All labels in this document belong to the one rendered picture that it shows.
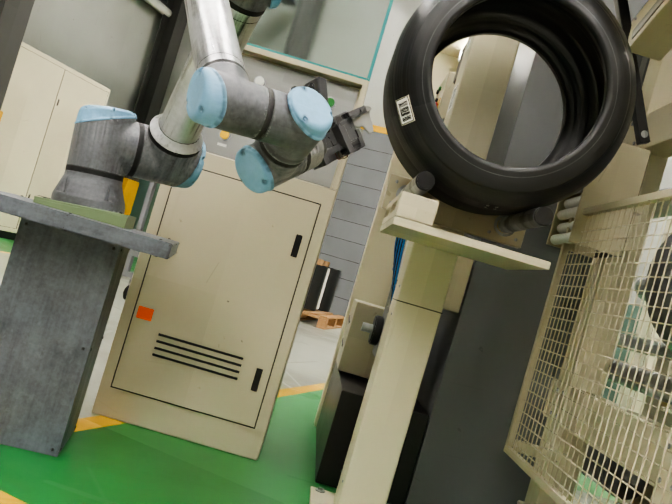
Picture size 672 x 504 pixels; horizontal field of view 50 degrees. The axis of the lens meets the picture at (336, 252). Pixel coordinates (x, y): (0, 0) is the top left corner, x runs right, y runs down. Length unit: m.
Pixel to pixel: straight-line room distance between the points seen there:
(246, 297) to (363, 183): 9.34
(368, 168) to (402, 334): 9.68
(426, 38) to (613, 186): 0.70
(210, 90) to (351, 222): 10.40
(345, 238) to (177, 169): 9.57
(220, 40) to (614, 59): 0.92
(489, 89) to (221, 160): 0.87
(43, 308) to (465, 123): 1.21
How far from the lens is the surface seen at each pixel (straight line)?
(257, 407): 2.37
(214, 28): 1.35
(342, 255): 11.51
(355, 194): 11.60
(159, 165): 2.03
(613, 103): 1.78
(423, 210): 1.65
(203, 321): 2.35
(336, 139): 1.47
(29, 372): 1.99
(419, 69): 1.69
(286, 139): 1.23
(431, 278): 2.02
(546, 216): 1.71
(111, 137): 2.00
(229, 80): 1.20
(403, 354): 2.02
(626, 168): 2.11
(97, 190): 1.98
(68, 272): 1.94
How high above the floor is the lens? 0.64
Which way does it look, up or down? 2 degrees up
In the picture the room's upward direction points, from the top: 16 degrees clockwise
